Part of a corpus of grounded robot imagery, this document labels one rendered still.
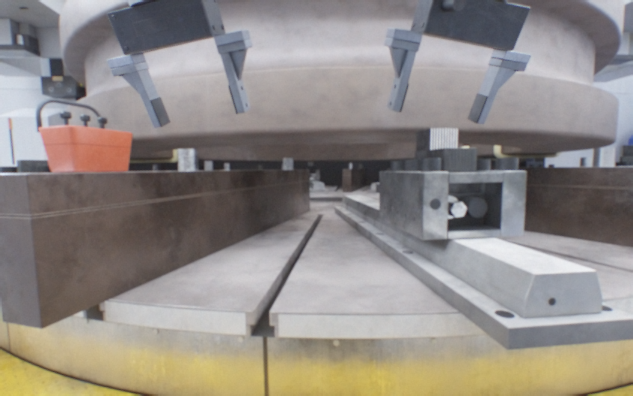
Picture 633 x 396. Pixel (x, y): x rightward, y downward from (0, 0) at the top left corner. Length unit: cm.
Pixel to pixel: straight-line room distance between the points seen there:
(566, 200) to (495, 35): 170
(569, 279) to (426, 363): 42
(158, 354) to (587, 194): 202
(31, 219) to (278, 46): 117
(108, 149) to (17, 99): 487
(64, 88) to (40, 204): 441
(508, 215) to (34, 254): 132
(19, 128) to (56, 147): 431
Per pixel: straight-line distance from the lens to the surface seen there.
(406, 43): 47
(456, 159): 118
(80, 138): 107
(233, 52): 47
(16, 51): 457
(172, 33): 48
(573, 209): 213
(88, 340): 133
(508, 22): 52
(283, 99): 141
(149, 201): 121
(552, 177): 216
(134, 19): 51
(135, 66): 53
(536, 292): 85
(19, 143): 542
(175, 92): 167
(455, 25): 48
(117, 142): 114
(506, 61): 54
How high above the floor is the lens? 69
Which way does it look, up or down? 5 degrees down
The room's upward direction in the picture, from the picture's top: 1 degrees counter-clockwise
